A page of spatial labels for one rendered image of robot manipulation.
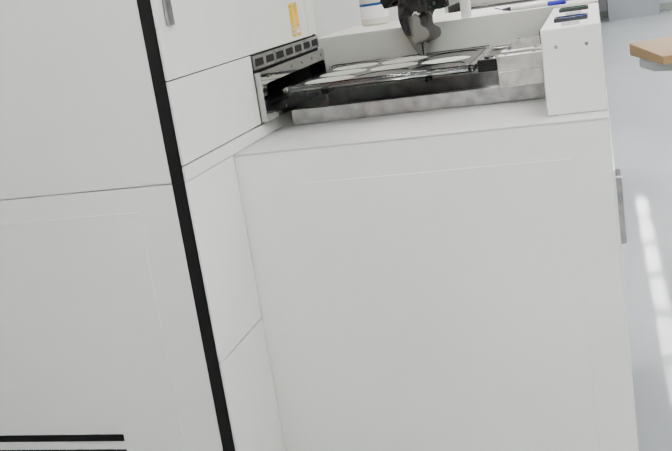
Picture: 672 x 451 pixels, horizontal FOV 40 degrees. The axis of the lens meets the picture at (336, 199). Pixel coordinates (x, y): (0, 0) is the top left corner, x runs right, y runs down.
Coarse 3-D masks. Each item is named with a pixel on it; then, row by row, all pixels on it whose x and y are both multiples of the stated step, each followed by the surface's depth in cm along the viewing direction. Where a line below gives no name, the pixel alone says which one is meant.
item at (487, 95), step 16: (416, 96) 178; (432, 96) 178; (448, 96) 177; (464, 96) 176; (480, 96) 175; (496, 96) 175; (512, 96) 174; (528, 96) 173; (544, 96) 172; (304, 112) 185; (320, 112) 184; (336, 112) 183; (352, 112) 182; (368, 112) 182; (384, 112) 181; (400, 112) 180
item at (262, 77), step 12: (288, 60) 193; (300, 60) 198; (312, 60) 207; (324, 60) 215; (264, 72) 177; (276, 72) 183; (288, 72) 190; (264, 84) 176; (264, 96) 176; (300, 96) 196; (312, 96) 204; (264, 108) 176; (276, 108) 181; (288, 108) 188; (264, 120) 176
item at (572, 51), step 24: (552, 24) 157; (576, 24) 149; (600, 24) 147; (552, 48) 149; (576, 48) 149; (600, 48) 148; (552, 72) 150; (576, 72) 149; (600, 72) 149; (552, 96) 151; (576, 96) 150; (600, 96) 149
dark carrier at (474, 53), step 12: (480, 48) 201; (384, 60) 208; (420, 60) 195; (456, 60) 183; (468, 60) 180; (324, 72) 201; (360, 72) 189; (372, 72) 186; (384, 72) 182; (396, 72) 179; (300, 84) 183
